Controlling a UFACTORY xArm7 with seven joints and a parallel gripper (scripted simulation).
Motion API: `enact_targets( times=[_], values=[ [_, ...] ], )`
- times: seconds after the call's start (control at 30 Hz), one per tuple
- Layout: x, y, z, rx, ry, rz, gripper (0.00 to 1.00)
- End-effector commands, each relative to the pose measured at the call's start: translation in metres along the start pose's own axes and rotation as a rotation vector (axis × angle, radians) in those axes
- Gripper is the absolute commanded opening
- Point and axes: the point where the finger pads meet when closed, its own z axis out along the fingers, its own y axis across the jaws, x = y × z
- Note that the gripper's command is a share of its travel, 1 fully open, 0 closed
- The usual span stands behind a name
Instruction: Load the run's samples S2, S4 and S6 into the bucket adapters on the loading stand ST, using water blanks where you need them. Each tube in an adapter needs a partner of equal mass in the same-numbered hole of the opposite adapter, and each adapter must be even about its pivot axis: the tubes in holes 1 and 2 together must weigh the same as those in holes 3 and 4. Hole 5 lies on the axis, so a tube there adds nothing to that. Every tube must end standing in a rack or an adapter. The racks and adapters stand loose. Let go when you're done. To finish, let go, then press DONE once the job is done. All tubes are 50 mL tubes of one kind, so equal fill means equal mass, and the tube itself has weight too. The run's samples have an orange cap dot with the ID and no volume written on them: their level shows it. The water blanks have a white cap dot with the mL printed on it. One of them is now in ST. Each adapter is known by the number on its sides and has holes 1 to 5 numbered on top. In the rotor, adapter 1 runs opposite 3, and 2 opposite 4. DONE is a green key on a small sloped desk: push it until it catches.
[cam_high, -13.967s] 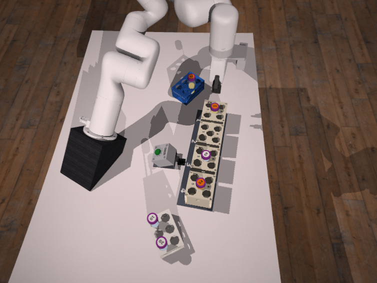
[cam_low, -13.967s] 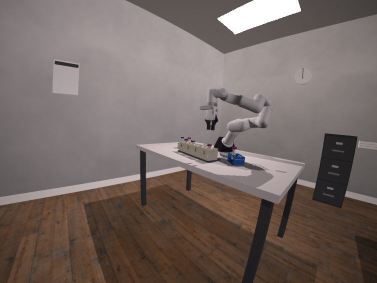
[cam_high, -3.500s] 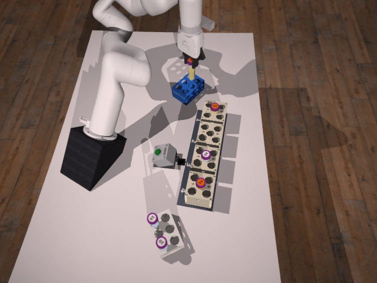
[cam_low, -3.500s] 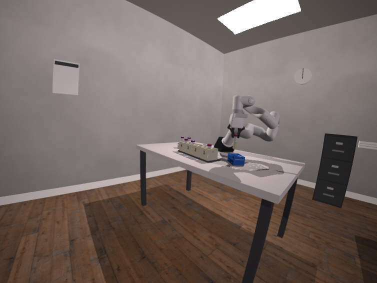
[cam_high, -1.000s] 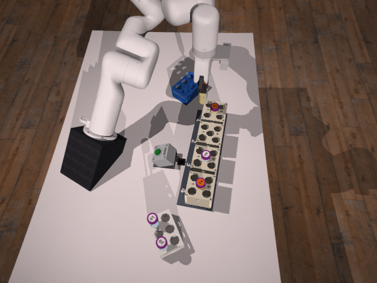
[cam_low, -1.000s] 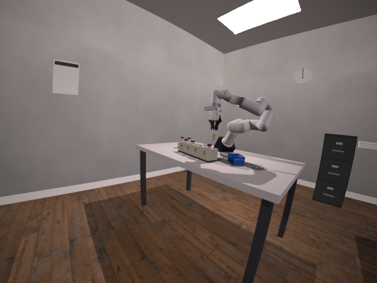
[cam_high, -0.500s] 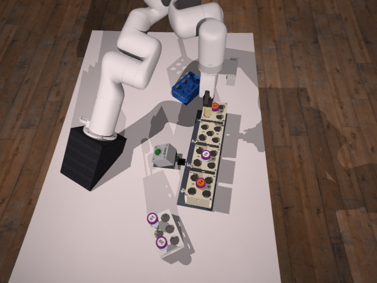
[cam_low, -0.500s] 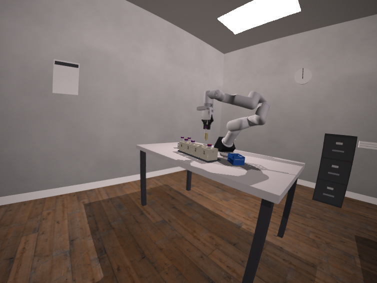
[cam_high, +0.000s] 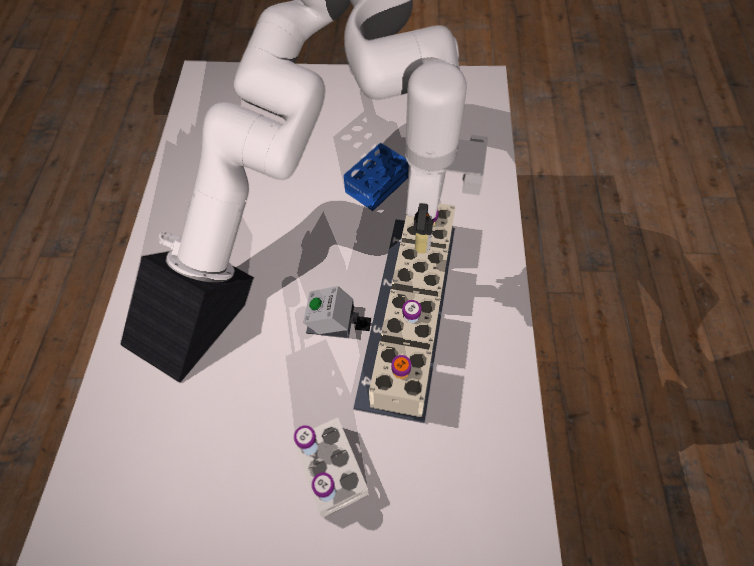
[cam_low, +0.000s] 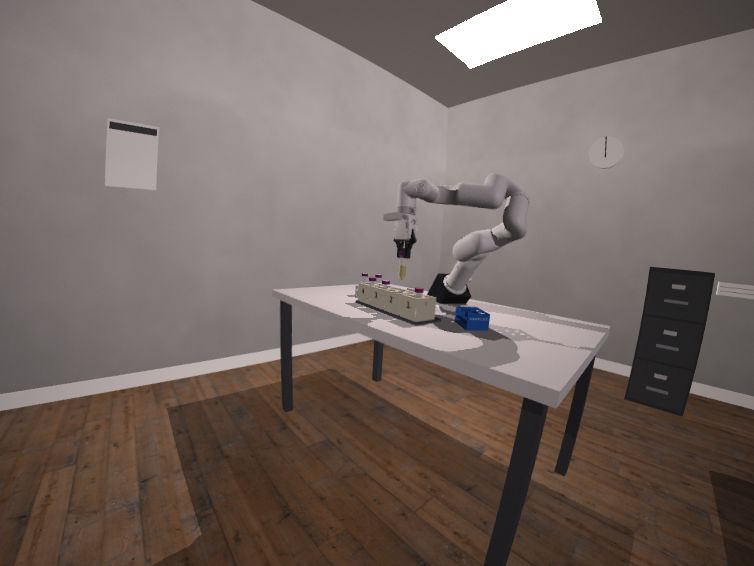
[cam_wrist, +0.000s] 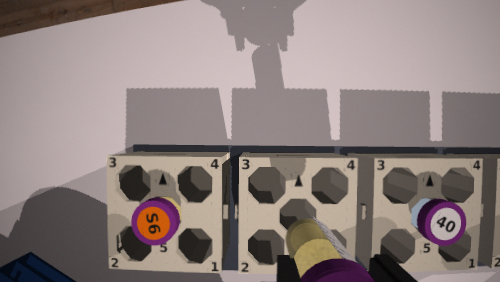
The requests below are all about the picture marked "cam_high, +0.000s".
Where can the blue tube rack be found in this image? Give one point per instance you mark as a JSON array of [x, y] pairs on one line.
[[363, 191]]

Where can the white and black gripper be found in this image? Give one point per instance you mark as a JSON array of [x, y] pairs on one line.
[[424, 193]]

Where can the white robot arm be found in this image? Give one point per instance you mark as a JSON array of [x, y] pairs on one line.
[[267, 78]]

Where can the beige bucket adapter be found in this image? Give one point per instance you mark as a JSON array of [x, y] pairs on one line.
[[396, 399], [397, 331], [419, 273], [441, 231]]

